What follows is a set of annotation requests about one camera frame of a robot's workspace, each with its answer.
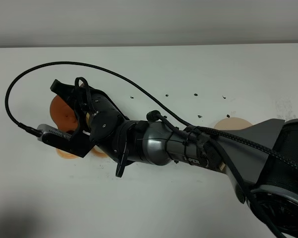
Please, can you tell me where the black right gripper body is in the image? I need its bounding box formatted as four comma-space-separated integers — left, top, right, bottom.
74, 88, 126, 146

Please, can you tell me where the black right camera cable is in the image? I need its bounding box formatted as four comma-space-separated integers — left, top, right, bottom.
4, 61, 197, 136

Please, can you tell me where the orange coaster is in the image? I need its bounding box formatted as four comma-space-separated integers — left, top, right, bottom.
56, 148, 78, 159
91, 147, 107, 158

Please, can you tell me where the orange left coaster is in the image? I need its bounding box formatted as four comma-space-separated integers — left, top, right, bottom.
56, 148, 78, 159

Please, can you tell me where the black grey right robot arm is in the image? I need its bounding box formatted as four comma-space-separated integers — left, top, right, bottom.
51, 80, 298, 238

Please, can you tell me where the brown clay teapot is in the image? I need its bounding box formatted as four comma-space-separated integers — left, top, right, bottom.
50, 96, 78, 134

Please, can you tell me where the orange right coaster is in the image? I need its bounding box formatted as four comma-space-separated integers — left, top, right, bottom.
91, 147, 107, 158

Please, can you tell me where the cream teapot saucer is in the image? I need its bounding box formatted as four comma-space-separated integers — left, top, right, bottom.
214, 117, 252, 130

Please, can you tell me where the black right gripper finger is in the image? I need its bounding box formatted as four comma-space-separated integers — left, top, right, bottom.
116, 148, 133, 177
50, 79, 89, 114

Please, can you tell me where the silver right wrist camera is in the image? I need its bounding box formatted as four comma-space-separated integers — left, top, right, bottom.
37, 124, 95, 158

